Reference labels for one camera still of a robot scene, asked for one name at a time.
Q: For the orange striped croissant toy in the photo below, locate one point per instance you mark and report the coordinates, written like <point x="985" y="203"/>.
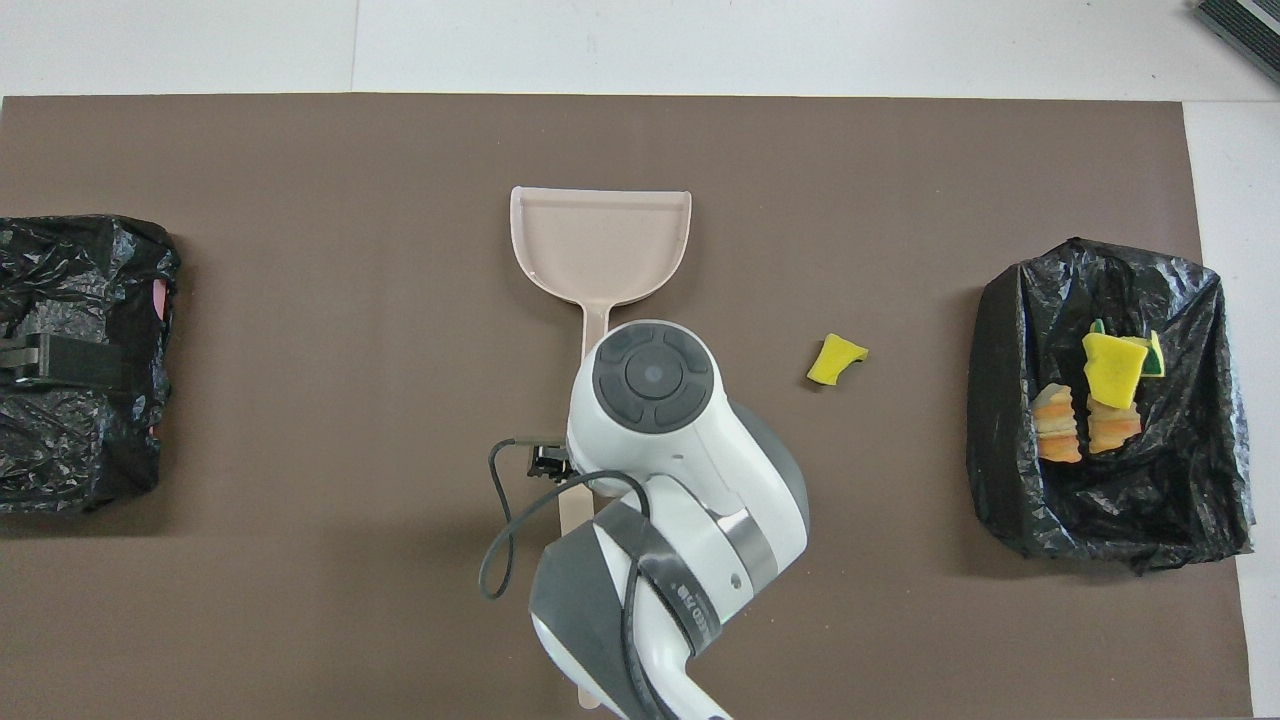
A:
<point x="1057" y="430"/>

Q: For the black bagged trash bin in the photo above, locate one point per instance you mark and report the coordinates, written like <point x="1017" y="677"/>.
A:
<point x="1010" y="400"/>

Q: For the beige plastic dustpan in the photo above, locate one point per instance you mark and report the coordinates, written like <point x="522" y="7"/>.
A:
<point x="600" y="250"/>

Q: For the dark ribbed vent grille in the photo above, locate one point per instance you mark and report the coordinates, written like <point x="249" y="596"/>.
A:
<point x="1245" y="20"/>

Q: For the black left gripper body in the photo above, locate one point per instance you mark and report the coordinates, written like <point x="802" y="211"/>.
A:
<point x="70" y="362"/>

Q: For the brown table mat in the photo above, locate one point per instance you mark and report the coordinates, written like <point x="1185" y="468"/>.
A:
<point x="300" y="150"/>

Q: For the beige hand brush black bristles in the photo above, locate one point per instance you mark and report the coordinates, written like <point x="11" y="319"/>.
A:
<point x="577" y="515"/>

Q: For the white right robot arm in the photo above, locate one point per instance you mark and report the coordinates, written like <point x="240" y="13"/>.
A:
<point x="680" y="480"/>

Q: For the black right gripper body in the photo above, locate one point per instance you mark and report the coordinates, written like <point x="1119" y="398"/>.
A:
<point x="548" y="462"/>

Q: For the yellow green scouring sponge piece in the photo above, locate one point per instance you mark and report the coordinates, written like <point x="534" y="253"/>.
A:
<point x="833" y="362"/>
<point x="1155" y="362"/>
<point x="1112" y="370"/>

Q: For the pale tan bread chunk toy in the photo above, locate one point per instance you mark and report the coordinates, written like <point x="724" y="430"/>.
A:
<point x="1113" y="430"/>

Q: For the black bagged bin pink spot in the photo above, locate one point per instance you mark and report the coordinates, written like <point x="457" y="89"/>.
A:
<point x="90" y="270"/>

